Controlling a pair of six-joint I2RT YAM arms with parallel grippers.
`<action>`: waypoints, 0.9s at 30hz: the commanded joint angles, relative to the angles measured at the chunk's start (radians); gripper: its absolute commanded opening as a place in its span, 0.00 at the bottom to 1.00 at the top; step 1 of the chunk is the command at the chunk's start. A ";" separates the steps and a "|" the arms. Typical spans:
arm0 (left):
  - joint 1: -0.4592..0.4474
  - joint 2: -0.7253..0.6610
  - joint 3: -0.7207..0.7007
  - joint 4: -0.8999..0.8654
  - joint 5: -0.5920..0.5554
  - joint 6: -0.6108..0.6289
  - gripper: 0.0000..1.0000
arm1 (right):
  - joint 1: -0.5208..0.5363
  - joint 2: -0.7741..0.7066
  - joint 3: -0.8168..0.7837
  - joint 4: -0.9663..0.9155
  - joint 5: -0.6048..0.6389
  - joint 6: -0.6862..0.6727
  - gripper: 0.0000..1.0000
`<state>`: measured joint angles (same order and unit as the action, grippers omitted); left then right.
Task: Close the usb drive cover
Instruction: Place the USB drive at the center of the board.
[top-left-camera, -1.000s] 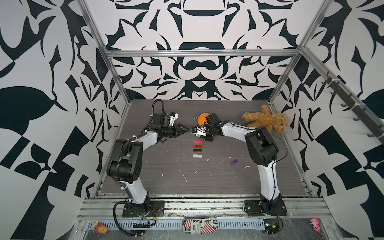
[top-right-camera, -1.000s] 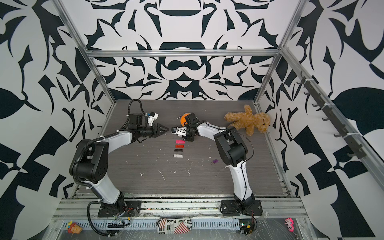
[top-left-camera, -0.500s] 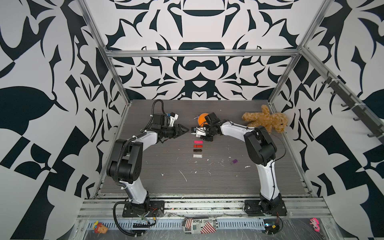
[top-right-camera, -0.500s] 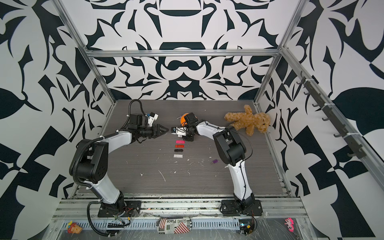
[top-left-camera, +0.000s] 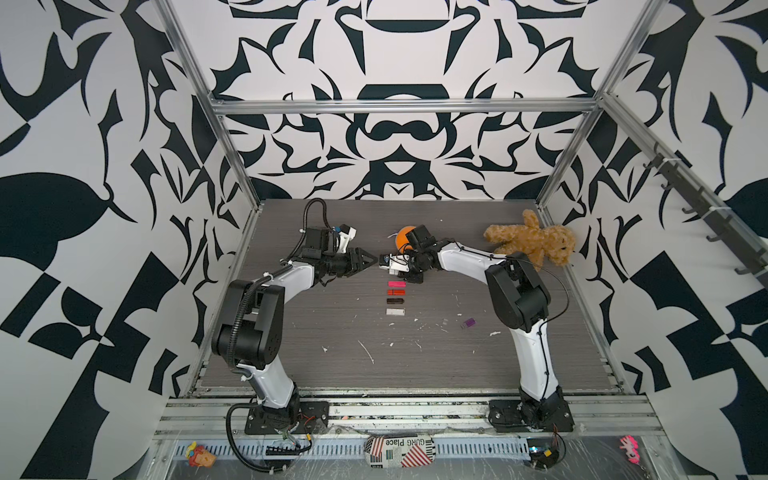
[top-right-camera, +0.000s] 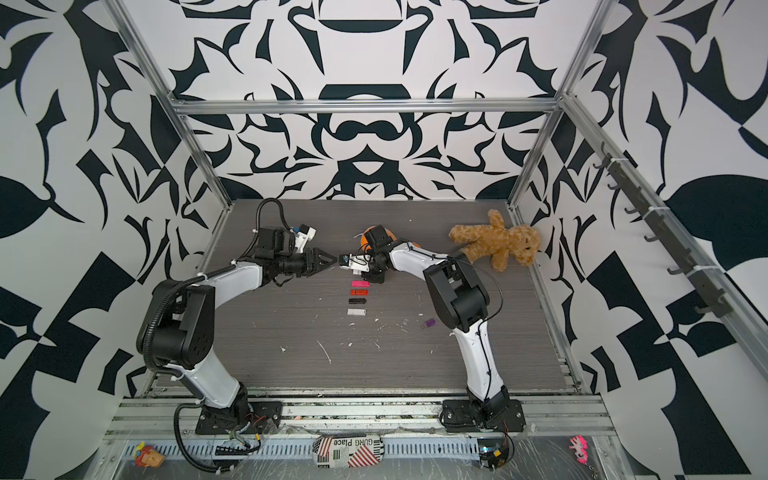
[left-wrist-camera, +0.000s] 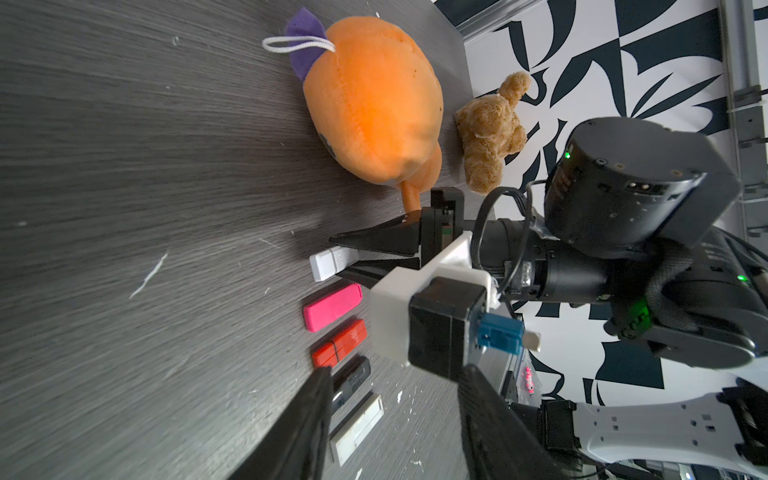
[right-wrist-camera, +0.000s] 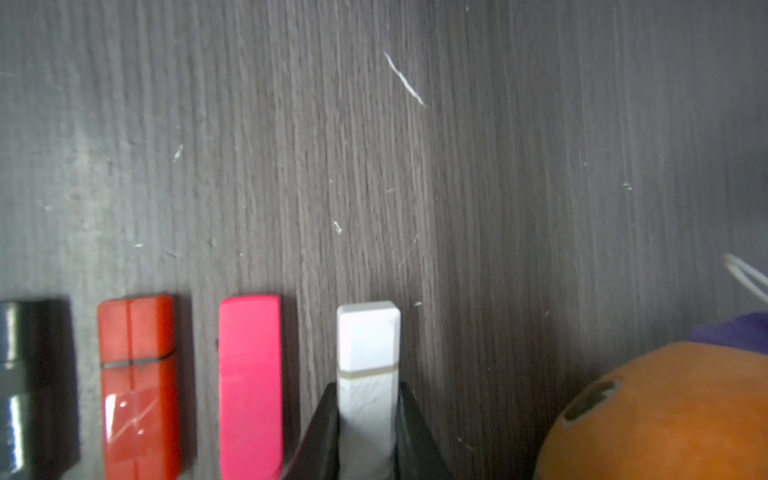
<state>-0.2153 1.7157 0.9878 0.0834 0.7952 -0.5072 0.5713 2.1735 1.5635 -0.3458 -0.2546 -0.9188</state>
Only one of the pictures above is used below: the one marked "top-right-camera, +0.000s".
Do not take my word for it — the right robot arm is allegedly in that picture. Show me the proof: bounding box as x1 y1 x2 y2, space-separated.
361 225 509 421

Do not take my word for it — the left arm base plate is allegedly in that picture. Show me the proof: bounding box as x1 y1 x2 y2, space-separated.
195 401 283 435

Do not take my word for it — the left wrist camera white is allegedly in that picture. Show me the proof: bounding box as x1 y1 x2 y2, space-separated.
292 224 316 253

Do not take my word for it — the pink toy figure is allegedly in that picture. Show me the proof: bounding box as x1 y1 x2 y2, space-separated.
569 435 589 465

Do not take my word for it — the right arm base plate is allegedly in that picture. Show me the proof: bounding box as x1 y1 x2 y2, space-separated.
438 398 527 433

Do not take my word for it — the orange plush whale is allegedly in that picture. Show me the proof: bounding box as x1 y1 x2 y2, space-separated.
361 225 397 250

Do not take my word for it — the black wall hook rack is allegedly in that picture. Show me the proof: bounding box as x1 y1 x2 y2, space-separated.
596 153 734 318

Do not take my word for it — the red yellow toy figure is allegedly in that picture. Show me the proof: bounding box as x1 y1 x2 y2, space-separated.
133 443 166 468

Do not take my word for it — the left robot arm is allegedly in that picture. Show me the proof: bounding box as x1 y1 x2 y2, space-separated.
136 198 336 424

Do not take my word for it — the small electronics board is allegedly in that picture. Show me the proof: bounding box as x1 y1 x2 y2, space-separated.
478 437 515 470

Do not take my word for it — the brown teddy bear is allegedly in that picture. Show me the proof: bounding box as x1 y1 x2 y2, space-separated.
449 209 541 272

